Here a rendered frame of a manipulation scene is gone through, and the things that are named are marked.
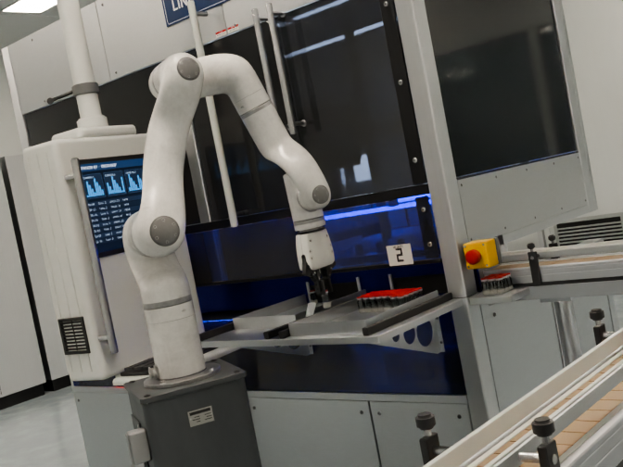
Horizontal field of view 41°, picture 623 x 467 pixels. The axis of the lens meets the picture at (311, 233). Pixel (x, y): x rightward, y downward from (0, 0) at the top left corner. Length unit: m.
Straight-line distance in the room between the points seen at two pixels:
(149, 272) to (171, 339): 0.17
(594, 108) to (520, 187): 4.40
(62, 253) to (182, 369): 0.77
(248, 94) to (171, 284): 0.52
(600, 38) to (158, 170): 5.38
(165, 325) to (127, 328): 0.71
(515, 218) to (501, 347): 0.41
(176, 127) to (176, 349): 0.54
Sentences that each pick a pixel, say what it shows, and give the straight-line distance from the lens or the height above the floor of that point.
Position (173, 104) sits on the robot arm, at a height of 1.52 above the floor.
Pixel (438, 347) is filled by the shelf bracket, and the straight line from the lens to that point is 2.40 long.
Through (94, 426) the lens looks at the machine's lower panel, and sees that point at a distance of 3.81.
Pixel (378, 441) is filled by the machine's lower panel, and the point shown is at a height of 0.45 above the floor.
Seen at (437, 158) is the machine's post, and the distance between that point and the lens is 2.30.
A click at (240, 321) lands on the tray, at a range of 2.52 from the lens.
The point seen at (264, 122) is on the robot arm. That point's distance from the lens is 2.14.
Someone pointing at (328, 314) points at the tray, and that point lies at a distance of 2.34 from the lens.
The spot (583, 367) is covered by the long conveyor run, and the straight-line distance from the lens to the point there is 1.16.
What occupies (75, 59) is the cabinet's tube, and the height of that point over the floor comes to 1.81.
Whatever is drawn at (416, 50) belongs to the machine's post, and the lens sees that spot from 2.33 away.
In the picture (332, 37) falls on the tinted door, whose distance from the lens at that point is 2.51.
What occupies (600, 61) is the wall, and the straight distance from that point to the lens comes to 7.02.
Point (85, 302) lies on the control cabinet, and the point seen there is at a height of 1.05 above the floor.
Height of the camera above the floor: 1.25
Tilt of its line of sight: 3 degrees down
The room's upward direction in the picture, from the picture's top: 11 degrees counter-clockwise
